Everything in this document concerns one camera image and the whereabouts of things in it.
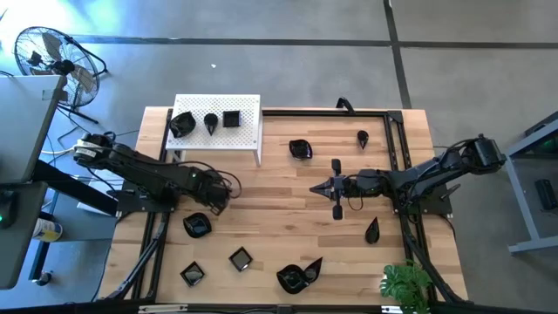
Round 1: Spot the white perforated metal shelf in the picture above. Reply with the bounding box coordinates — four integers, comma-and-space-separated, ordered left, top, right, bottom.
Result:
164, 92, 264, 167

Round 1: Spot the desk leg with caster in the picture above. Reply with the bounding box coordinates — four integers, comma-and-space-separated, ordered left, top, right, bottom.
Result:
28, 238, 55, 288

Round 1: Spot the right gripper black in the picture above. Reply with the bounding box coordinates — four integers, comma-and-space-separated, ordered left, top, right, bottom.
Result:
309, 158, 387, 222

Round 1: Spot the green artificial plant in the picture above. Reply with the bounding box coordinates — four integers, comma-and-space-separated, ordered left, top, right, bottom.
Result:
378, 259, 433, 314

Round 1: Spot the black aluminium table frame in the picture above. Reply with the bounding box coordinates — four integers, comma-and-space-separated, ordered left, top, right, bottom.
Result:
98, 106, 470, 314

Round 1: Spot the black floor fan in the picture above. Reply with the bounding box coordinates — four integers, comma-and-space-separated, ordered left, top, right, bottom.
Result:
12, 25, 109, 126

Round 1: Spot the grey desk top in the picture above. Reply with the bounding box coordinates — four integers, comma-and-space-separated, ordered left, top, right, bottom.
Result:
0, 73, 66, 290

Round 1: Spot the grey metal table frame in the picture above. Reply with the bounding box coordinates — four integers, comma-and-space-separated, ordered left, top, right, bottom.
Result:
479, 111, 558, 255

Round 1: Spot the black curved bracket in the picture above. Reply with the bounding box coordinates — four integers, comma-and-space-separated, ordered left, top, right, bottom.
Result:
335, 96, 357, 115

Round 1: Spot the black bowl front centre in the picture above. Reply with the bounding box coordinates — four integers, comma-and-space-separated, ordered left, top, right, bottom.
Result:
276, 263, 310, 295

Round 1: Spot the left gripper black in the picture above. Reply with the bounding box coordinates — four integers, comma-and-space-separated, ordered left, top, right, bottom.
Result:
200, 169, 232, 216

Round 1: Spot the black floor device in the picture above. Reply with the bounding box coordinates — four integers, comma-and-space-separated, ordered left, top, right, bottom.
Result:
534, 178, 558, 211

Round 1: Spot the black device green light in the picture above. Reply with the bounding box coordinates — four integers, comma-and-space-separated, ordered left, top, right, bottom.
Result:
0, 190, 19, 230

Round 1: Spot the black square mini plate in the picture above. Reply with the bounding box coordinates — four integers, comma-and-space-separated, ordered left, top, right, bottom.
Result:
180, 260, 206, 288
228, 246, 255, 273
221, 109, 242, 128

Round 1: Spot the white paper sheet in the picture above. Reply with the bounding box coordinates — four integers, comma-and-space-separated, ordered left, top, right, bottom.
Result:
77, 167, 132, 217

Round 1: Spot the yellow blue can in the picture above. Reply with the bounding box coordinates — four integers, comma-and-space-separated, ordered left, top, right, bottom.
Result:
32, 217, 64, 243

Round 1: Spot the black desk beam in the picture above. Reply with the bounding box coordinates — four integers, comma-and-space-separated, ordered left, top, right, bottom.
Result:
31, 158, 121, 218

